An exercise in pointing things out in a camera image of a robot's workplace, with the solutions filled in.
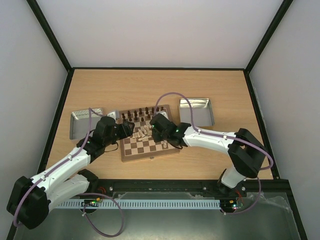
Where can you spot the white queen piece standing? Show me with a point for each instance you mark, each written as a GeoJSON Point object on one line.
{"type": "Point", "coordinates": [164, 144]}

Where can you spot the wooden chess board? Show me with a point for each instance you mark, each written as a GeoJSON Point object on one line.
{"type": "Point", "coordinates": [141, 144]}

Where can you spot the silver metal tin lid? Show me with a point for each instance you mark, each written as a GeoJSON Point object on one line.
{"type": "Point", "coordinates": [79, 122]}

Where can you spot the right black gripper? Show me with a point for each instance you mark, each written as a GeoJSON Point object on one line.
{"type": "Point", "coordinates": [157, 124]}

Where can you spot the yellow metal tin box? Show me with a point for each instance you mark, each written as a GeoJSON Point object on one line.
{"type": "Point", "coordinates": [202, 111]}

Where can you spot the pile of white pieces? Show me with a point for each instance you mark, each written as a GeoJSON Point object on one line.
{"type": "Point", "coordinates": [143, 133]}

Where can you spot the black mounting rail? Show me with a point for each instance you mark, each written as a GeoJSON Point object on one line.
{"type": "Point", "coordinates": [207, 188]}

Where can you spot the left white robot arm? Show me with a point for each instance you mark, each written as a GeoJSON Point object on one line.
{"type": "Point", "coordinates": [33, 198]}

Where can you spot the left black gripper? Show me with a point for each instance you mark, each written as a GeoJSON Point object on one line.
{"type": "Point", "coordinates": [126, 132]}

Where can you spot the light blue cable duct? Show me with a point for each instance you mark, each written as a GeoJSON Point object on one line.
{"type": "Point", "coordinates": [153, 204]}

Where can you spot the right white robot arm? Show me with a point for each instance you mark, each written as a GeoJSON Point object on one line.
{"type": "Point", "coordinates": [247, 154]}

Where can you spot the dark chess pieces row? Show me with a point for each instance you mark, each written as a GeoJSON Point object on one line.
{"type": "Point", "coordinates": [141, 114]}

